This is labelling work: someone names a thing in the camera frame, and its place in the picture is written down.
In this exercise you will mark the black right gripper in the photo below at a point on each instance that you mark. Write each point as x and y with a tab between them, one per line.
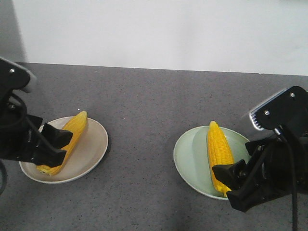
276	168

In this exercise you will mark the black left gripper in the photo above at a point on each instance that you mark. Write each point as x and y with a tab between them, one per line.
19	136

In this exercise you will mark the orange-yellow corn cob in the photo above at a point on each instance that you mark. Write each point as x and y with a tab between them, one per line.
76	125

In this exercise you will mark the bright yellow corn cob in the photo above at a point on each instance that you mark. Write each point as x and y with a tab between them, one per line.
219	153

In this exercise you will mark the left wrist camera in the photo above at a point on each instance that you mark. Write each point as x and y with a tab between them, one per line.
15	77

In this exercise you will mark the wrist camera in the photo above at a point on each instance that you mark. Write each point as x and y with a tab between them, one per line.
15	77
287	108

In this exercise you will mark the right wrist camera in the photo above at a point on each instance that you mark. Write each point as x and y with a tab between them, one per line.
287	108

